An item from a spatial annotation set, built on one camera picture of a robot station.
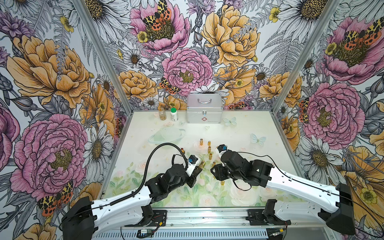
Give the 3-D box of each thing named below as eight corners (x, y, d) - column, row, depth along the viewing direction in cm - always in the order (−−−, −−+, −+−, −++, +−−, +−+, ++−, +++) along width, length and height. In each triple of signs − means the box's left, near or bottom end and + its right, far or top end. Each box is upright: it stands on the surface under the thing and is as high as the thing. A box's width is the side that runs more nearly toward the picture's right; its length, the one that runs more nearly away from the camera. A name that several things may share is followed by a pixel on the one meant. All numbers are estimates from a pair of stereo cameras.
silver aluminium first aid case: (187, 123, 116) (186, 108, 104) (188, 107, 128) (187, 92, 116) (220, 123, 116) (222, 108, 104) (217, 108, 128) (220, 92, 116)
